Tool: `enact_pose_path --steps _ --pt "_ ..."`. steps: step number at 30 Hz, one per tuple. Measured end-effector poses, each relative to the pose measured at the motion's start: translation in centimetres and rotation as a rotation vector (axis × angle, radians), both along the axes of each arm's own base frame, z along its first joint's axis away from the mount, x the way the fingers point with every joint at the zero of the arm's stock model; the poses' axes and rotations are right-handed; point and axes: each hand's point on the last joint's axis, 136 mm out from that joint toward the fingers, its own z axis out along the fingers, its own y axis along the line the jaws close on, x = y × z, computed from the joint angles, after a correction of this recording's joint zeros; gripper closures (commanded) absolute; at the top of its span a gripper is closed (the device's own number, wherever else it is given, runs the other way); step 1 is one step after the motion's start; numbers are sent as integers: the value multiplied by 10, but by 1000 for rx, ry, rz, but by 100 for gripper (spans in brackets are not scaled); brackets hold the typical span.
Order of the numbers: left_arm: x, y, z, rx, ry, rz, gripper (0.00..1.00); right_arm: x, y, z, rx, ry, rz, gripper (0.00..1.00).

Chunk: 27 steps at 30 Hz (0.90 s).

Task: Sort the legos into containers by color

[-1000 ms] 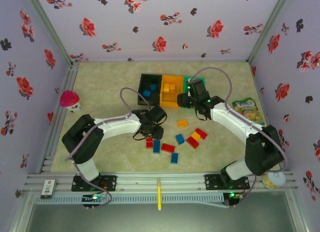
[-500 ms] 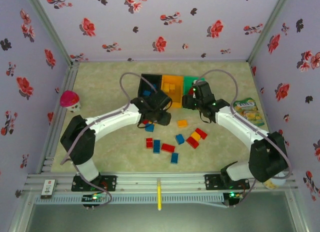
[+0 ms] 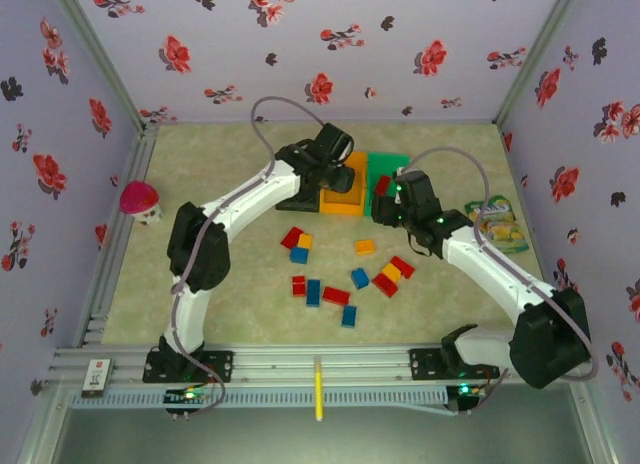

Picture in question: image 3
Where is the aluminium side rail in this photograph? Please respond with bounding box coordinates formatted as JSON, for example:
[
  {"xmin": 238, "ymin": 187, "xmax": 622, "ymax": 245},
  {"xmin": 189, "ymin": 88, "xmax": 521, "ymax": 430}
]
[{"xmin": 74, "ymin": 122, "xmax": 160, "ymax": 349}]

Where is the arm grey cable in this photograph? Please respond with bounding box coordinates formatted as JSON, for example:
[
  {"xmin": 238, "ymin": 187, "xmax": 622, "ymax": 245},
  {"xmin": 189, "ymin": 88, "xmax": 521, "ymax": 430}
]
[
  {"xmin": 169, "ymin": 96, "xmax": 331, "ymax": 416},
  {"xmin": 399, "ymin": 146, "xmax": 600, "ymax": 416}
]

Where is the left arm grey cable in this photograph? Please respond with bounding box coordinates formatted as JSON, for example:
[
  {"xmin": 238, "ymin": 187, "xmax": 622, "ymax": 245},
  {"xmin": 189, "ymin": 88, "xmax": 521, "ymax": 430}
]
[{"xmin": 169, "ymin": 96, "xmax": 331, "ymax": 416}]

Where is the black white card box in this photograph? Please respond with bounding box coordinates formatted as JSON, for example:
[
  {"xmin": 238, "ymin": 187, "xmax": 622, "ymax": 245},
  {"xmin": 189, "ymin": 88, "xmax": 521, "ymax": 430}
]
[{"xmin": 79, "ymin": 359, "xmax": 115, "ymax": 399}]

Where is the pink-capped mushroom toy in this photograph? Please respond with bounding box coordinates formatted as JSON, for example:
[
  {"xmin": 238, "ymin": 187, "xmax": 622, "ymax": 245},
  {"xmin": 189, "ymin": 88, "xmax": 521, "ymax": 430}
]
[{"xmin": 119, "ymin": 180, "xmax": 164, "ymax": 228}]

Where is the circuit board with green light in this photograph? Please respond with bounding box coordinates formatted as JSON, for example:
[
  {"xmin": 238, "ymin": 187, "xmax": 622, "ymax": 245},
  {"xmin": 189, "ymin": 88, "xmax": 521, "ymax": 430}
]
[
  {"xmin": 446, "ymin": 382, "xmax": 489, "ymax": 416},
  {"xmin": 163, "ymin": 386, "xmax": 214, "ymax": 420}
]

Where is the orange plastic bin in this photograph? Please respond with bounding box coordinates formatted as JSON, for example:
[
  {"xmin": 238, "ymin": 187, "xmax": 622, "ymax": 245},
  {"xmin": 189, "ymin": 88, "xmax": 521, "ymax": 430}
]
[{"xmin": 319, "ymin": 151, "xmax": 370, "ymax": 217}]

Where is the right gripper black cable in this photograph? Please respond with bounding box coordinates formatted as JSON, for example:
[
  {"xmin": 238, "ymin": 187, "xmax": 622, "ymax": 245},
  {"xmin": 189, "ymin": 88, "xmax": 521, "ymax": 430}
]
[{"xmin": 406, "ymin": 230, "xmax": 435, "ymax": 259}]

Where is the grey slotted cable duct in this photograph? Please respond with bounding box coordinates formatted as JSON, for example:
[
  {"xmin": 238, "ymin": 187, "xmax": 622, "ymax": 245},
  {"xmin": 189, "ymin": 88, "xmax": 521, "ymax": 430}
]
[{"xmin": 67, "ymin": 386, "xmax": 449, "ymax": 411}]

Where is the aluminium frame post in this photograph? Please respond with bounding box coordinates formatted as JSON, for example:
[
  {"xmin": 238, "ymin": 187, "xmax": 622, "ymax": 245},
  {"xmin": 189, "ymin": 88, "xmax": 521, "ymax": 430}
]
[
  {"xmin": 492, "ymin": 0, "xmax": 586, "ymax": 130},
  {"xmin": 47, "ymin": 0, "xmax": 151, "ymax": 130}
]

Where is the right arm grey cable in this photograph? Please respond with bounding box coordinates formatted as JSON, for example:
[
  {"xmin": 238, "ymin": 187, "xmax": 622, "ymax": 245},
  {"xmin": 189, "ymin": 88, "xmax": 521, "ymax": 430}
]
[{"xmin": 399, "ymin": 146, "xmax": 600, "ymax": 416}]

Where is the yellow pen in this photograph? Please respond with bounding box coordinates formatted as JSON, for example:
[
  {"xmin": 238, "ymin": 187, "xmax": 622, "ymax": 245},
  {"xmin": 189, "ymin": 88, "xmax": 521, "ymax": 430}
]
[{"xmin": 312, "ymin": 356, "xmax": 325, "ymax": 423}]

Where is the green plastic bin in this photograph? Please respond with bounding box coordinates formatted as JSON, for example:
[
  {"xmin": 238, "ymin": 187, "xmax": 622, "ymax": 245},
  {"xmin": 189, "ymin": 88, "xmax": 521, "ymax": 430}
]
[{"xmin": 363, "ymin": 152, "xmax": 412, "ymax": 219}]

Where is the black plastic bin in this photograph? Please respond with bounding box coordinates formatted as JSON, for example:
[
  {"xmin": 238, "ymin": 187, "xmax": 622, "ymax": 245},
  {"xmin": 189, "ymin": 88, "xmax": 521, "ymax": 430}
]
[{"xmin": 273, "ymin": 181, "xmax": 322, "ymax": 214}]

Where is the green yellow snack packet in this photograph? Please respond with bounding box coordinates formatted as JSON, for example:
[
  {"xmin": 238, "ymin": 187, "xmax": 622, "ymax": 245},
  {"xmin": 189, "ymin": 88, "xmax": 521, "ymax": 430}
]
[{"xmin": 464, "ymin": 195, "xmax": 530, "ymax": 256}]

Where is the wide aluminium base rail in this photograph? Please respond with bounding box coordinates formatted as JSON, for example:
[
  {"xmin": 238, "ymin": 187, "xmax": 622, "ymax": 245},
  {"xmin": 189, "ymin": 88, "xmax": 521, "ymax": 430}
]
[{"xmin": 47, "ymin": 342, "xmax": 599, "ymax": 386}]

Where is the aluminium frame leg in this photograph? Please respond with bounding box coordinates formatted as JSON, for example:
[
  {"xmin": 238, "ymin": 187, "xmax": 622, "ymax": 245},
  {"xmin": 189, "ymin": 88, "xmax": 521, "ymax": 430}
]
[
  {"xmin": 14, "ymin": 381, "xmax": 71, "ymax": 464},
  {"xmin": 569, "ymin": 381, "xmax": 624, "ymax": 464}
]

